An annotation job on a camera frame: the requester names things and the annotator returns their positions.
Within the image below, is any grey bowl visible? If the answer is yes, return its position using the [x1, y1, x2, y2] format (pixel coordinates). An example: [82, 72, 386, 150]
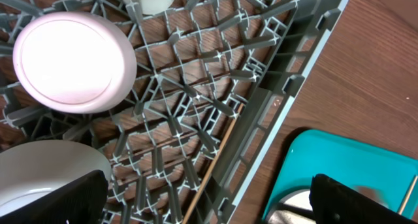
[1, 140, 112, 216]

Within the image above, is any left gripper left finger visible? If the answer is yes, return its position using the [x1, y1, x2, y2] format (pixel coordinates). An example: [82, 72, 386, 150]
[1, 170, 108, 224]

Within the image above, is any wooden chopstick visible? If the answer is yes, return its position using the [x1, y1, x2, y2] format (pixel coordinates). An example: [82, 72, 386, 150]
[398, 175, 417, 215]
[182, 103, 244, 224]

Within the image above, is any large white plate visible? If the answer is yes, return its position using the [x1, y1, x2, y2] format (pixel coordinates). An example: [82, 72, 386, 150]
[263, 189, 316, 224]

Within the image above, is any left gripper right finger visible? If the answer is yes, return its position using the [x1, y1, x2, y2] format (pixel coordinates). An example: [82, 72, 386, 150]
[309, 174, 415, 224]

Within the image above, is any teal serving tray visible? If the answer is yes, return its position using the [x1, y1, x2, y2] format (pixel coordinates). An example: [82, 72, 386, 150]
[261, 129, 417, 223]

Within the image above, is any grey plastic dish rack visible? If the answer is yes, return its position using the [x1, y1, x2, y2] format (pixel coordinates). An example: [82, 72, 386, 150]
[1, 0, 349, 223]

